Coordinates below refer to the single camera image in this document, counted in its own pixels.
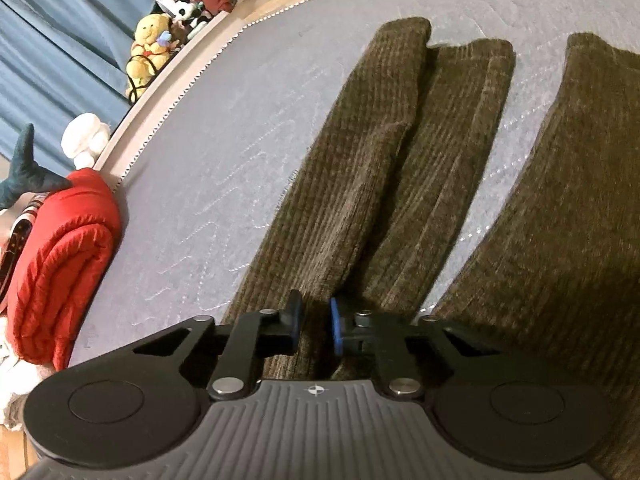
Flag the white plush toy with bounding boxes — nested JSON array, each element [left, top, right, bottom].
[[60, 112, 112, 169]]

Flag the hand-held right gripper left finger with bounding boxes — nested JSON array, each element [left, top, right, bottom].
[[125, 289, 304, 401]]

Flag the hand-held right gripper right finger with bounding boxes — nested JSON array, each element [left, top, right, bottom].
[[329, 297, 507, 401]]

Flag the blue curtain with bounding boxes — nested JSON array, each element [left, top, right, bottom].
[[0, 0, 183, 183]]

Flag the panda plush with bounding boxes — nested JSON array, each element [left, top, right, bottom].
[[171, 0, 200, 25]]

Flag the wooden bed frame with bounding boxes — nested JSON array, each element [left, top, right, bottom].
[[92, 0, 453, 181]]

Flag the dark teal shark plush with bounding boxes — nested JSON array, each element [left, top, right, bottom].
[[0, 124, 77, 209]]

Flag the white folded blanket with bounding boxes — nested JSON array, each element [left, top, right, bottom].
[[0, 345, 57, 432]]

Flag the olive corduroy pants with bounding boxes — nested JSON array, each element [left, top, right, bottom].
[[220, 17, 640, 480]]

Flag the red folded quilt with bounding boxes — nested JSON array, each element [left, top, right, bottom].
[[7, 167, 124, 372]]

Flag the yellow bear plush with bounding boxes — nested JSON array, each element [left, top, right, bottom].
[[125, 13, 174, 99]]

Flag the grey quilted mattress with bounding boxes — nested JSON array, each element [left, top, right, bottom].
[[67, 0, 640, 376]]

